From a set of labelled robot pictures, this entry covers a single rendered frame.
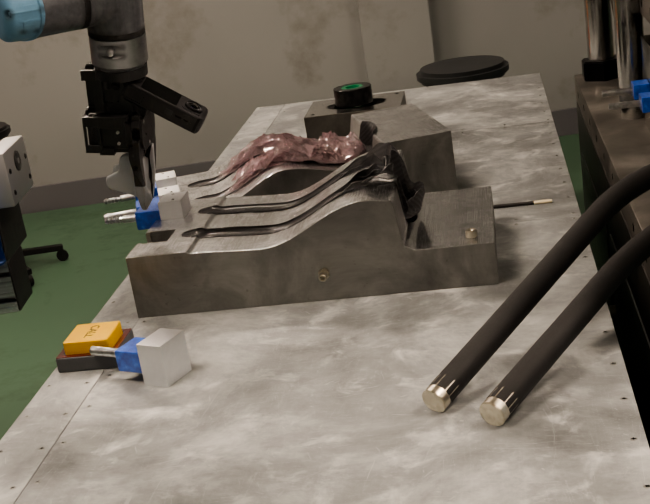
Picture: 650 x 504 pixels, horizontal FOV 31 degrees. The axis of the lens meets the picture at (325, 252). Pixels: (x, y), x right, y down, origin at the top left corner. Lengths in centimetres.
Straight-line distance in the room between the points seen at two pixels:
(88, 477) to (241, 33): 419
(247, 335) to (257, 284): 10
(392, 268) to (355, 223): 8
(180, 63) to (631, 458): 440
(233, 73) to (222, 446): 418
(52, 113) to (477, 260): 410
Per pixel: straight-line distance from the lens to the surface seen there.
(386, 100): 247
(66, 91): 547
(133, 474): 124
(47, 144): 554
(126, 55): 156
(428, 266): 156
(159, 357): 140
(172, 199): 177
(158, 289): 163
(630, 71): 239
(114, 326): 153
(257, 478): 118
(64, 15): 152
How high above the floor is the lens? 137
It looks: 19 degrees down
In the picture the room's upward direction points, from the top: 9 degrees counter-clockwise
